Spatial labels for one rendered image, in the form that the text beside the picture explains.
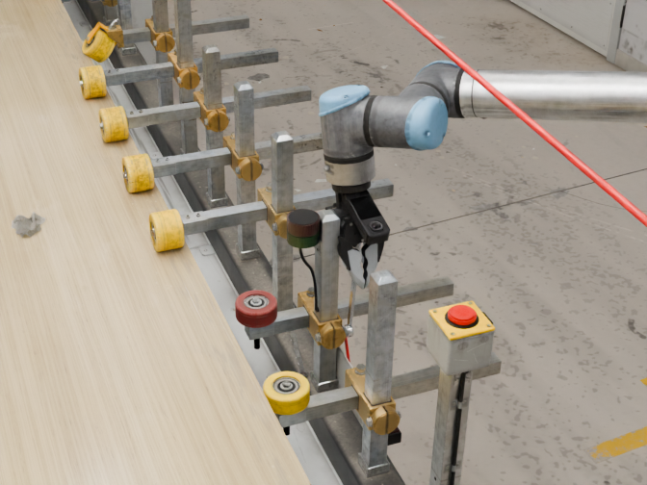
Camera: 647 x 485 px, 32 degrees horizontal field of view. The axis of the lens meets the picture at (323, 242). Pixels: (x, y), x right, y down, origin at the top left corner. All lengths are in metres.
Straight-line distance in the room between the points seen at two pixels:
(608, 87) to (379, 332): 0.56
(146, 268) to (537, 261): 2.00
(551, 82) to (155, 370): 0.85
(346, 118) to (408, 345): 1.65
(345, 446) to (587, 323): 1.71
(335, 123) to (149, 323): 0.51
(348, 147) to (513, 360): 1.65
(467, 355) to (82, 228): 1.07
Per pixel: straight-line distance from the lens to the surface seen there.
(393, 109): 1.94
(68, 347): 2.08
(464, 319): 1.57
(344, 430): 2.17
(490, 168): 4.51
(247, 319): 2.12
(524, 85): 1.99
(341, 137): 1.98
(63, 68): 3.14
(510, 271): 3.90
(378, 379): 1.94
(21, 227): 2.41
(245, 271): 2.59
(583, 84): 1.97
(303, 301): 2.20
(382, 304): 1.84
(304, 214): 2.03
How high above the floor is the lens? 2.16
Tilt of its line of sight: 33 degrees down
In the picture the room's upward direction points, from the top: 1 degrees clockwise
